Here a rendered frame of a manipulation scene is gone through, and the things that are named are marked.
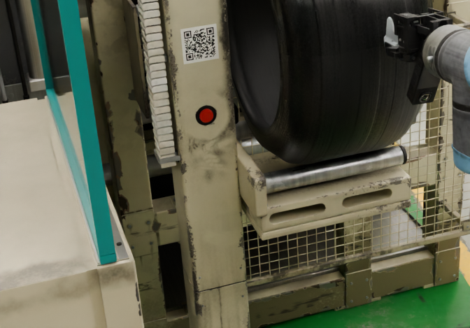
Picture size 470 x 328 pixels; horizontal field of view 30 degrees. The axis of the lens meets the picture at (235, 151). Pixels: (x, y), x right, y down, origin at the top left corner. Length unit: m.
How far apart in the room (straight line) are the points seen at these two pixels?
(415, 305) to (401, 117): 1.33
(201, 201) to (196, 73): 0.30
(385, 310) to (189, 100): 1.41
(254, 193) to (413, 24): 0.52
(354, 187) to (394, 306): 1.14
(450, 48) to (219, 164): 0.68
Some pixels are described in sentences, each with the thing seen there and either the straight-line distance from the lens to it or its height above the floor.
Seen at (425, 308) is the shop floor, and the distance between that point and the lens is 3.04.
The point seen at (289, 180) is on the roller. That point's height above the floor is 0.91.
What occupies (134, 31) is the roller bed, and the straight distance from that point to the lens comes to 2.19.
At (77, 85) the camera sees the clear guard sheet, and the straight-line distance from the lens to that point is 0.91.
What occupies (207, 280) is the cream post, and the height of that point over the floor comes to 0.65.
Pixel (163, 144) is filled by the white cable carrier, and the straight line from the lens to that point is 1.87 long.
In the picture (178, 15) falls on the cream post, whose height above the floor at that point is 1.29.
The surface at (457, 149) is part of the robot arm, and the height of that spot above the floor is 1.17.
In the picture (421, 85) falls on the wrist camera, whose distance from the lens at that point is 1.57.
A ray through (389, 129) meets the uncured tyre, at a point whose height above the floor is 1.03.
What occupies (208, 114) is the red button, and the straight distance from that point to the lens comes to 1.85.
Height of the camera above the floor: 1.82
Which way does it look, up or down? 27 degrees down
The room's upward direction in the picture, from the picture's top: 4 degrees counter-clockwise
